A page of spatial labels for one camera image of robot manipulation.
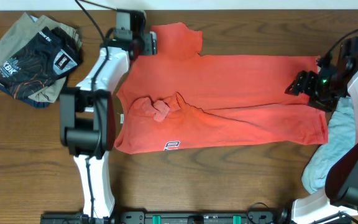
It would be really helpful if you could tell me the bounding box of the red t-shirt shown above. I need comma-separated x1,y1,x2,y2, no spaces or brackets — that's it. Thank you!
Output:
114,22,328,154

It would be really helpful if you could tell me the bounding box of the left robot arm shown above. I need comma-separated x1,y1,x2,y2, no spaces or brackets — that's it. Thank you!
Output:
40,9,157,223

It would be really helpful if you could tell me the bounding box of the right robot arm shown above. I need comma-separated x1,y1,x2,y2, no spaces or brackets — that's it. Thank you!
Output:
274,37,358,223

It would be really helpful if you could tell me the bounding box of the light blue t-shirt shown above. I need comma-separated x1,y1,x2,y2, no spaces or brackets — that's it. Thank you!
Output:
301,96,356,194

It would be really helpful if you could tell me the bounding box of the black patterned folded shirt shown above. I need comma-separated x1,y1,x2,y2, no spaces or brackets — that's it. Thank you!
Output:
0,27,82,100

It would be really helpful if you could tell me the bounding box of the navy folded garment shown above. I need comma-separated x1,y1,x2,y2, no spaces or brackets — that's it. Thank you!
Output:
0,74,70,109

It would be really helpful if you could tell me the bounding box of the khaki folded garment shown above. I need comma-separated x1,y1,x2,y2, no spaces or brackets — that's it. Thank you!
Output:
0,13,83,94

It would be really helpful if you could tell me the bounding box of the left black cable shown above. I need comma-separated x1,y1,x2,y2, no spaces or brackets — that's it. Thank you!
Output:
75,0,117,224

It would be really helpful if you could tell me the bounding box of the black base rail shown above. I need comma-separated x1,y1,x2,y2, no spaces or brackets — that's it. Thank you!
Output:
40,209,291,224

